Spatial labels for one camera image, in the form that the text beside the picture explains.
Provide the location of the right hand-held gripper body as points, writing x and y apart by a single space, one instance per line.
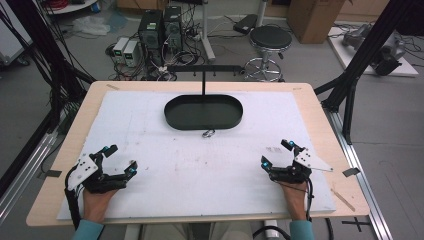
300 166

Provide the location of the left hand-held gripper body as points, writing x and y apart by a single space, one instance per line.
87 169

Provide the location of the person's right hand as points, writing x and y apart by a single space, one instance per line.
295 198

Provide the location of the person's left hand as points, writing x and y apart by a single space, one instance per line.
96 205

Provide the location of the black tape piece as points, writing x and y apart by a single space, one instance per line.
351 172
53 173

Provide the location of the thin wooden stick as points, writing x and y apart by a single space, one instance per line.
342 199

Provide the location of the white foam board mat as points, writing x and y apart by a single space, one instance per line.
200 166

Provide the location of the black oval tray hanger stand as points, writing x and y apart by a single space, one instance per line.
203 110

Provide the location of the white power supply unit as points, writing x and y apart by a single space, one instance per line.
130 53
120 50

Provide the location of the black round stool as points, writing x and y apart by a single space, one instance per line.
269 43

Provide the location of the black computer tower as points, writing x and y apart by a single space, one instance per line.
172 28
150 31

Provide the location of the brown cardboard box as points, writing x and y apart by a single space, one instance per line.
311 20

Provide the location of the black flat power adapter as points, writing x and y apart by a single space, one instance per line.
245 24

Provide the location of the white board with grey equipment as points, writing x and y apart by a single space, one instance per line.
376 46

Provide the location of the grey table leg stand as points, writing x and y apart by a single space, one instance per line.
206 33

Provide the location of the aluminium rail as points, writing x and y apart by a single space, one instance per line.
361 186
26 166

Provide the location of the black metal frame stand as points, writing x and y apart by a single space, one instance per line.
363 56
50 56

